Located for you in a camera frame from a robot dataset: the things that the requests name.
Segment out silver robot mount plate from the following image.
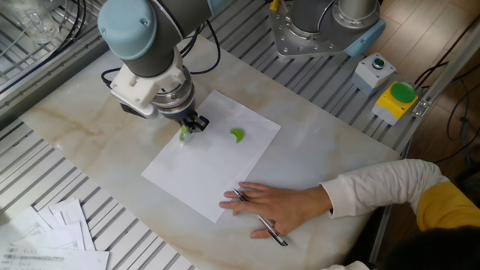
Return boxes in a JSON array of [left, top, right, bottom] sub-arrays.
[[268, 1, 356, 60]]

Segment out left forearm white sleeve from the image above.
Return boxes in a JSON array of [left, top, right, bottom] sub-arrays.
[[324, 261, 371, 270]]

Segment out black floor cables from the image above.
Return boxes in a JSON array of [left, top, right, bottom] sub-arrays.
[[414, 14, 480, 181]]

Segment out green clear correction tape dispenser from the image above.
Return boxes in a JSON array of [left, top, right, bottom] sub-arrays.
[[178, 124, 194, 146]]

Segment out clear glass beaker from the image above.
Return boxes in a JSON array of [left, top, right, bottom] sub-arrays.
[[7, 0, 61, 44]]

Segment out black cables on rack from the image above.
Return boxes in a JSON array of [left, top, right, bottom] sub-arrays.
[[0, 0, 88, 86]]

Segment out black and clear pen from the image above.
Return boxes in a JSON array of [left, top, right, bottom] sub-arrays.
[[232, 187, 290, 248]]

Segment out yellow shirt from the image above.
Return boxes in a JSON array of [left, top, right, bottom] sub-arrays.
[[415, 181, 480, 233]]

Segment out yellow box green mushroom button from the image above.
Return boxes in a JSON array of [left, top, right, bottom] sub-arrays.
[[371, 81, 419, 126]]

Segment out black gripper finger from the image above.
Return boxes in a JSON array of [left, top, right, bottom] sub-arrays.
[[185, 114, 211, 135]]

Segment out person's head black hair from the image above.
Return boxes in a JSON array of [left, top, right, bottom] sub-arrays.
[[378, 226, 480, 270]]

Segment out person's right hand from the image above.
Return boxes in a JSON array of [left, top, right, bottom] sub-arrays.
[[218, 181, 334, 240]]

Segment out green plastic cap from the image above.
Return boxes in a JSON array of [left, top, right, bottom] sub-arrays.
[[229, 128, 245, 145]]

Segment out grey box green button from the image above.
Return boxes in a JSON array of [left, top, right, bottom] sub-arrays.
[[351, 52, 397, 98]]

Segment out white paper sheet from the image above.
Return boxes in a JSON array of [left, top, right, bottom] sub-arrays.
[[140, 89, 282, 224]]

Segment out right forearm white sleeve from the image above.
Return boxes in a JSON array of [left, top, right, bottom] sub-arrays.
[[319, 158, 451, 220]]

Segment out pile of printed papers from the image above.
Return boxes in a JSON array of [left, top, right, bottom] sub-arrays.
[[0, 197, 110, 270]]

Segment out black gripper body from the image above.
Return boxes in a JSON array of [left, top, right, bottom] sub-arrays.
[[164, 104, 199, 127]]

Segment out aluminium frame beam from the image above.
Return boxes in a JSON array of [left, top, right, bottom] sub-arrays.
[[410, 25, 480, 119]]

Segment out black gripper cable bundle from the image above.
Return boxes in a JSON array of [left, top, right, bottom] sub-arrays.
[[100, 18, 222, 91]]

